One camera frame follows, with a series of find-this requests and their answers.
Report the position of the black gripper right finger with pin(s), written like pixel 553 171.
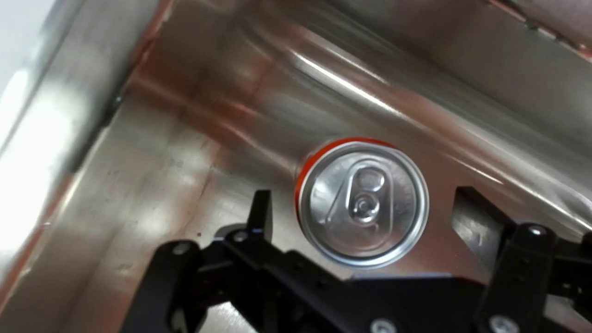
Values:
pixel 518 278

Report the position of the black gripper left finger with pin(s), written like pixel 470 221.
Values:
pixel 283 289

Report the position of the red soda can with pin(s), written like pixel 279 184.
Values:
pixel 363 204

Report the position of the stainless steel sink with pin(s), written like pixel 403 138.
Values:
pixel 185 123

